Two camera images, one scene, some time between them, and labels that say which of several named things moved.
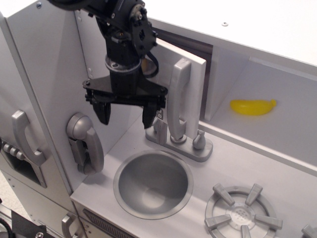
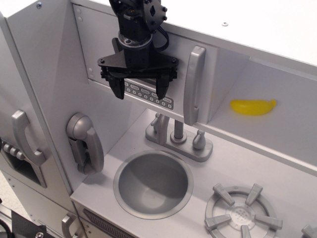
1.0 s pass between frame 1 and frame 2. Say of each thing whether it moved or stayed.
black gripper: moved
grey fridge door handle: stayed
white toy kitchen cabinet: stayed
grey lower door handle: stayed
